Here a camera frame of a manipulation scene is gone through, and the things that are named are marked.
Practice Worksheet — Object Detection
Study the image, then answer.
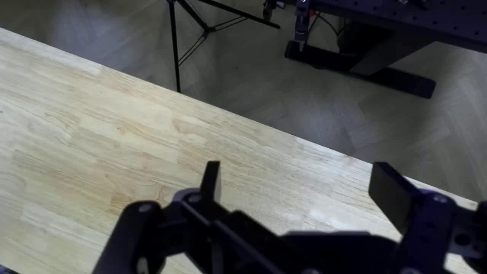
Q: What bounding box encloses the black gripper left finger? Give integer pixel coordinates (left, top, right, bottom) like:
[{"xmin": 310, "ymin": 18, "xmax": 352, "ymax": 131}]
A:
[{"xmin": 92, "ymin": 160, "xmax": 287, "ymax": 274}]

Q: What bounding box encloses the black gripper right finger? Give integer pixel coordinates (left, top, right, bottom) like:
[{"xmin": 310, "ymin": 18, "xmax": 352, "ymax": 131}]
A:
[{"xmin": 367, "ymin": 161, "xmax": 487, "ymax": 274}]

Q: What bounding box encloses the black clamp mount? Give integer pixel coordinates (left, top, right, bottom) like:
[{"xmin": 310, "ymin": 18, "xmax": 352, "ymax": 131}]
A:
[{"xmin": 291, "ymin": 0, "xmax": 313, "ymax": 53}]

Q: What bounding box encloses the black tripod stand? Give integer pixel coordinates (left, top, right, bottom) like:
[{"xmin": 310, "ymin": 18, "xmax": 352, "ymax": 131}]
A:
[{"xmin": 167, "ymin": 0, "xmax": 282, "ymax": 95}]

